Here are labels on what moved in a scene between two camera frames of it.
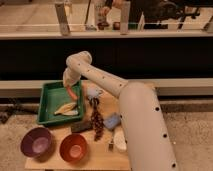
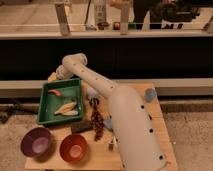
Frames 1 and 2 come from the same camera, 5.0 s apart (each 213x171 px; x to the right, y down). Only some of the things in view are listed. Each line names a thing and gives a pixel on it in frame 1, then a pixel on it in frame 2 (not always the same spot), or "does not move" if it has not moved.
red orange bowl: [73, 148] does not move
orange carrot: [73, 95] → [54, 91]
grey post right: [125, 17] does not move
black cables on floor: [17, 105] does not move
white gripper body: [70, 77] → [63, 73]
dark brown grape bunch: [96, 119] does not move
